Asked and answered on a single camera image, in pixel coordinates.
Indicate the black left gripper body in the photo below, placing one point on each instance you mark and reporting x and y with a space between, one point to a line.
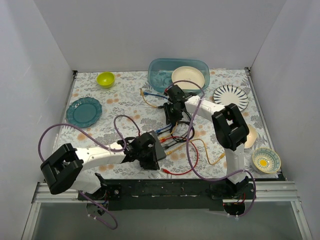
152 157

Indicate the aluminium frame rail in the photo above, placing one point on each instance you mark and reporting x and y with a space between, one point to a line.
266 191

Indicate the lime green bowl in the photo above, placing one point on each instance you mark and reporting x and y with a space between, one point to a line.
106 80

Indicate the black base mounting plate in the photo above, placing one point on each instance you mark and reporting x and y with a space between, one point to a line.
160 194

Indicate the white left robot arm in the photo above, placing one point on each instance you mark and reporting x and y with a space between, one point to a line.
65 168

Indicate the black network switch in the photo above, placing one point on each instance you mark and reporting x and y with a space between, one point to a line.
159 151

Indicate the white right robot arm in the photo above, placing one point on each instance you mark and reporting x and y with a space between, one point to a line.
231 133

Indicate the teal patterned yellow-centre bowl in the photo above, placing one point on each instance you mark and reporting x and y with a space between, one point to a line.
266 160

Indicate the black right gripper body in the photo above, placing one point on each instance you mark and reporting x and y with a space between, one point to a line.
170 113

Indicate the blue transparent plastic container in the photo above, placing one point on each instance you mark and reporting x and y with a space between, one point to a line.
160 72

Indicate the teal scalloped plate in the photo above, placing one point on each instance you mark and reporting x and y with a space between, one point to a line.
84 112

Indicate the cream square dish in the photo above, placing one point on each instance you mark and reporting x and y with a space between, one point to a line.
251 137

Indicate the blue striped white plate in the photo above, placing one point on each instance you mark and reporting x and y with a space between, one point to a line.
231 94

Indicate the floral table mat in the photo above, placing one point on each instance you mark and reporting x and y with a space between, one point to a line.
132 106

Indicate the cream round plate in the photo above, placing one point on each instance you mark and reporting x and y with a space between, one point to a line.
188 73

